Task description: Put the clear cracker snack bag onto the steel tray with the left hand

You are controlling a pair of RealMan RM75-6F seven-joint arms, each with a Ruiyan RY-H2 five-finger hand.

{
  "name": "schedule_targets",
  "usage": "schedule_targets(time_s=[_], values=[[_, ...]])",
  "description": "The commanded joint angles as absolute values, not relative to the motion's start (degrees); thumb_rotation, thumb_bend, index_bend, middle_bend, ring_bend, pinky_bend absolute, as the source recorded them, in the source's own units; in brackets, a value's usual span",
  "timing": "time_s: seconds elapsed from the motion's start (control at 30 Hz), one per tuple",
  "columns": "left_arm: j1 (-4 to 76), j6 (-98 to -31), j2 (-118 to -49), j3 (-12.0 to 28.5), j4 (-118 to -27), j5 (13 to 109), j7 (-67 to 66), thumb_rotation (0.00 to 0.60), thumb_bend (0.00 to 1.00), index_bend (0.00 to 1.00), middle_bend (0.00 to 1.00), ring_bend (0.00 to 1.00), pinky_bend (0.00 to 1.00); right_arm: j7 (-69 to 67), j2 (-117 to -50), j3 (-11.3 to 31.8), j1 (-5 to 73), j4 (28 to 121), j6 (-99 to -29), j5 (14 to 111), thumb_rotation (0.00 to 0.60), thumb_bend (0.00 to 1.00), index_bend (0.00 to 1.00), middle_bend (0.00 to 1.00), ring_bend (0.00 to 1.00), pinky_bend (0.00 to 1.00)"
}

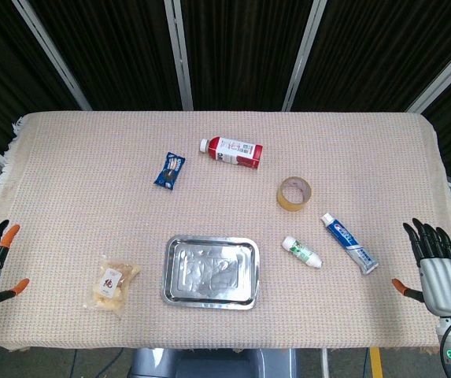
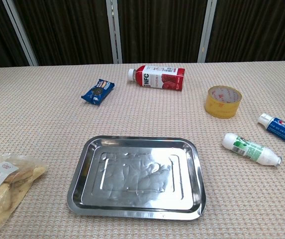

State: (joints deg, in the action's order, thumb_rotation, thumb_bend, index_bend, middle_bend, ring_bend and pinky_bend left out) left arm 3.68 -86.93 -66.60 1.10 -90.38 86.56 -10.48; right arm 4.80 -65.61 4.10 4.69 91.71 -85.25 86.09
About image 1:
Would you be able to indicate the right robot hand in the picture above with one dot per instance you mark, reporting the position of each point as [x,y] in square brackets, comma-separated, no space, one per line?
[443,281]

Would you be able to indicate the clear snack bag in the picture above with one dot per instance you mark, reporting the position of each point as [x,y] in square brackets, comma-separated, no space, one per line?
[112,286]

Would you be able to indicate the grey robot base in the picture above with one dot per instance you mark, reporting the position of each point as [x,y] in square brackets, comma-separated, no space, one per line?
[213,363]

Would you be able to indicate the stainless steel tray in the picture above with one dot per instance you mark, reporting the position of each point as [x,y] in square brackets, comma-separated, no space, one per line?
[211,271]

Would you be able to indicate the blue and white toothpaste tube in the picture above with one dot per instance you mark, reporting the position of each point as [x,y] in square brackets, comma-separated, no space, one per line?
[349,243]

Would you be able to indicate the small white and green tube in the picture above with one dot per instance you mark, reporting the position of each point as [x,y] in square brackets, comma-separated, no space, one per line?
[301,252]

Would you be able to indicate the yellow tape roll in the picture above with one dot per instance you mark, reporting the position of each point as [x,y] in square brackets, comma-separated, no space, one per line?
[294,193]

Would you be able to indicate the blue cookie packet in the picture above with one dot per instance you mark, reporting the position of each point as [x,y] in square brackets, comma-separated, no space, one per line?
[169,171]

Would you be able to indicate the beige woven tablecloth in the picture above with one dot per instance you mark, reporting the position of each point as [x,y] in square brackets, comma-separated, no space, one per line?
[225,220]

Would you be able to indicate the red and white drink bottle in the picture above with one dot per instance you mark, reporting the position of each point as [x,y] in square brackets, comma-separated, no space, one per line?
[233,151]

